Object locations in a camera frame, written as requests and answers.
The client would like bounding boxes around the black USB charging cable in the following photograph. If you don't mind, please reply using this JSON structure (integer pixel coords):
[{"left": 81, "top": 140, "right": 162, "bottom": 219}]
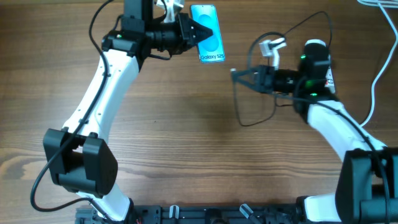
[{"left": 230, "top": 11, "right": 333, "bottom": 128}]

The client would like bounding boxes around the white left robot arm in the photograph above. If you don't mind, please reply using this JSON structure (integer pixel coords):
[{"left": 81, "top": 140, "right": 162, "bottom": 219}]
[{"left": 43, "top": 0, "right": 213, "bottom": 223}]

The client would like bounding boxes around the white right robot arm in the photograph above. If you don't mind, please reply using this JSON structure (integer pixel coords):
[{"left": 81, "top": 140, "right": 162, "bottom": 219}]
[{"left": 231, "top": 39, "right": 397, "bottom": 223}]

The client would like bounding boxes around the white power strip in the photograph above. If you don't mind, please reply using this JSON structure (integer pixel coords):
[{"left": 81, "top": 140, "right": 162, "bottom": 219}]
[{"left": 325, "top": 67, "right": 336, "bottom": 93}]

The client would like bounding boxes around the white power strip cord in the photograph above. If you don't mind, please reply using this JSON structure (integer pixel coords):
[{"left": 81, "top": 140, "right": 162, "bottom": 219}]
[{"left": 357, "top": 0, "right": 398, "bottom": 128}]

